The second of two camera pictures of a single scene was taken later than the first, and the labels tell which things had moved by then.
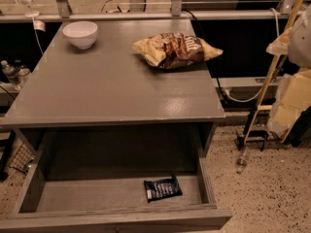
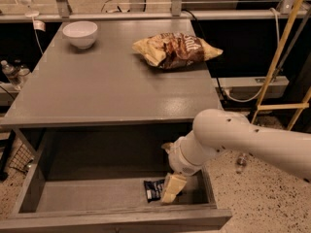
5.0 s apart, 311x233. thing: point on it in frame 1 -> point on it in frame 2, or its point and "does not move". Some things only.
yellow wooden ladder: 261,105 does not move
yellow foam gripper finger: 293,97 -> 173,184
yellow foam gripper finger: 280,46 -> 167,147
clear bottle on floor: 242,160 does not move
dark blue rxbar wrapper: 161,188 does not move
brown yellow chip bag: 170,50 does not move
